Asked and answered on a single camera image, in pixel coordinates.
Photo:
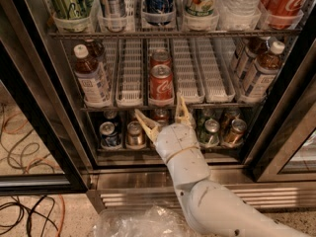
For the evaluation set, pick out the rear right tea bottle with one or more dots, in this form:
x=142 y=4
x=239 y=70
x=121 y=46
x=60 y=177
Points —
x=247 y=49

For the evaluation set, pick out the red coke can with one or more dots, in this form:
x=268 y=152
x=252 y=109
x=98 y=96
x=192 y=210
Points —
x=161 y=82
x=160 y=56

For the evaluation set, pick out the green can bottom shelf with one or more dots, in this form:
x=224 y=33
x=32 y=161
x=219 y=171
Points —
x=208 y=132

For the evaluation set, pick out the fridge glass door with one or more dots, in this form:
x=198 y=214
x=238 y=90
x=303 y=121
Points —
x=36 y=72
x=288 y=117

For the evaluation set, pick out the bronze can bottom shelf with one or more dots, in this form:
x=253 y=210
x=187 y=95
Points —
x=236 y=131

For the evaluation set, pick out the left fridge glass door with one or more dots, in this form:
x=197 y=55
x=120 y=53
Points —
x=36 y=72

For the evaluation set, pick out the large coke can top shelf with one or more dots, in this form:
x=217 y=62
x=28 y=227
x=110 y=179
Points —
x=282 y=14

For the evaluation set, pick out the blue can bottom shelf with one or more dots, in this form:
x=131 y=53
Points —
x=109 y=134

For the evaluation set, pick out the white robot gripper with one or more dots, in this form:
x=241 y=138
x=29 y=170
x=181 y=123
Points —
x=176 y=140

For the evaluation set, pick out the front left tea bottle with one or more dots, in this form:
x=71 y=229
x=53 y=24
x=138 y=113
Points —
x=91 y=75

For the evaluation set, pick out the silver can top shelf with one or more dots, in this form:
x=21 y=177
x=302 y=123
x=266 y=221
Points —
x=113 y=8

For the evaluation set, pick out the clear plastic bin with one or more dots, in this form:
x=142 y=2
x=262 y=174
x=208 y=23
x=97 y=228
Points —
x=155 y=221

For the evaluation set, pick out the rear left tea bottle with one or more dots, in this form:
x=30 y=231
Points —
x=97 y=50

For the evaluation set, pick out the red can bottom shelf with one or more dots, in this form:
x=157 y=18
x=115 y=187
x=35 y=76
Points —
x=163 y=122

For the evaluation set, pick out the tea bottle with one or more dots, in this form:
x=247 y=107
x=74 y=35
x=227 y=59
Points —
x=263 y=71
x=91 y=75
x=97 y=50
x=247 y=49

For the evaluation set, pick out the white empty shelf tray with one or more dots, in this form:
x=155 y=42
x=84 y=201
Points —
x=186 y=72
x=130 y=74
x=215 y=77

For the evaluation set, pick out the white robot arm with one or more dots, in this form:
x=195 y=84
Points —
x=208 y=207

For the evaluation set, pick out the gold can bottom shelf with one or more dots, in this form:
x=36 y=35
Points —
x=135 y=136

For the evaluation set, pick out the right fridge glass door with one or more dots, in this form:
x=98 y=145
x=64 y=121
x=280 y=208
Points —
x=288 y=117

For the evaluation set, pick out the front right tea bottle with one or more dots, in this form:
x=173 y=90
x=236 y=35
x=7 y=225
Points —
x=263 y=71

